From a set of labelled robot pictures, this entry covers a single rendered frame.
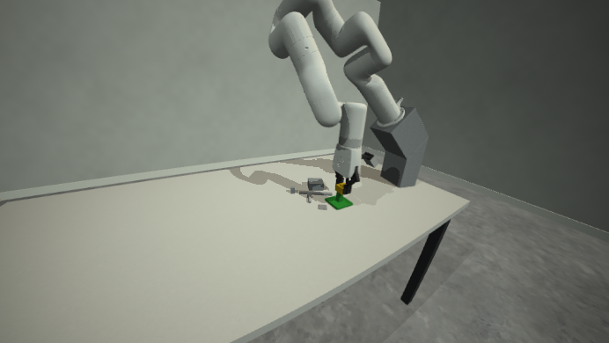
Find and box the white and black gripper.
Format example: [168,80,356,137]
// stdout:
[333,143,362,195]

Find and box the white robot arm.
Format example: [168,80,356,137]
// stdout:
[268,0,405,148]

